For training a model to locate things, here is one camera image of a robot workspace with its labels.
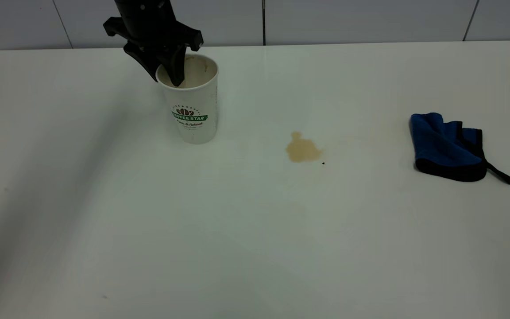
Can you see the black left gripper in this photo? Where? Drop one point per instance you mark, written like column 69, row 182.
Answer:
column 148, row 24

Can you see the white paper coffee cup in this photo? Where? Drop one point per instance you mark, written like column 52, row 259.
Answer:
column 195, row 124

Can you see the blue black-edged cloth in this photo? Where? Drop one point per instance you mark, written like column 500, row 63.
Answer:
column 441, row 146

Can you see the brown coffee spill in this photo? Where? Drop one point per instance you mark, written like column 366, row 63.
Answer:
column 302, row 150

